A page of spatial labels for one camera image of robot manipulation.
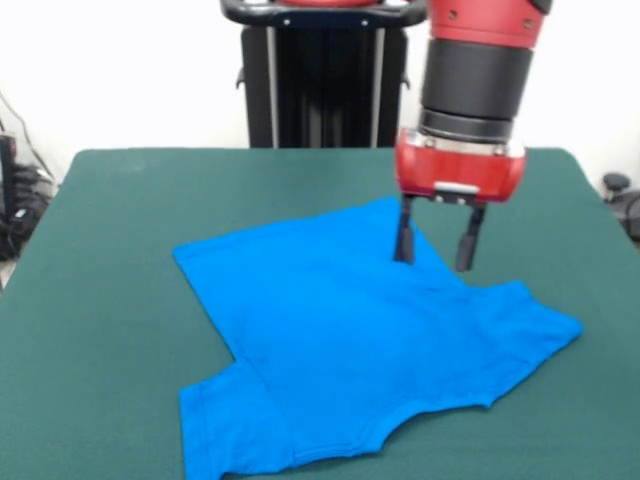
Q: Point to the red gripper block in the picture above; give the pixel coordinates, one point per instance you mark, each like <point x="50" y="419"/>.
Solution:
<point x="460" y="172"/>

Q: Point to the blue shirt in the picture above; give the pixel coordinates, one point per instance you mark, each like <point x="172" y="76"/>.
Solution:
<point x="350" y="325"/>

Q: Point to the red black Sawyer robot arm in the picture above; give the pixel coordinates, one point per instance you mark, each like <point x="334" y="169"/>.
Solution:
<point x="475" y="65"/>

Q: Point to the grey caster stand base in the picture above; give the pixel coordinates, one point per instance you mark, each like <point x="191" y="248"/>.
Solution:
<point x="25" y="220"/>
<point x="622" y="200"/>

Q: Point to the dark green tablecloth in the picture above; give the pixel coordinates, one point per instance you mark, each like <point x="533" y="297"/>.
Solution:
<point x="100" y="250"/>

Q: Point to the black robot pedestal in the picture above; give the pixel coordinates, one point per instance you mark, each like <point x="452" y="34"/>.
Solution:
<point x="325" y="75"/>

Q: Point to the black stand frame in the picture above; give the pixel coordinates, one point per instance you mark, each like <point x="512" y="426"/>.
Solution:
<point x="7" y="175"/>

